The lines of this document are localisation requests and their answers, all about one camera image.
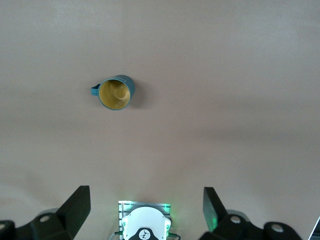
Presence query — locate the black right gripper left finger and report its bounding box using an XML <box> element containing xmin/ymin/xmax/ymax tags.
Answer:
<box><xmin>0</xmin><ymin>185</ymin><xmax>91</xmax><ymax>240</ymax></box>

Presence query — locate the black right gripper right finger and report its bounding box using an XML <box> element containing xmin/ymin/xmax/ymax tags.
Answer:
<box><xmin>199</xmin><ymin>186</ymin><xmax>312</xmax><ymax>240</ymax></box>

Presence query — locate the teal cup yellow inside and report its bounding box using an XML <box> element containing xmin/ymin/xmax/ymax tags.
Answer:
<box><xmin>90</xmin><ymin>74</ymin><xmax>136</xmax><ymax>111</ymax></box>

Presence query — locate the brown table cover sheet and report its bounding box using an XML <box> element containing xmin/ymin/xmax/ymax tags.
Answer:
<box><xmin>0</xmin><ymin>0</ymin><xmax>320</xmax><ymax>240</ymax></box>

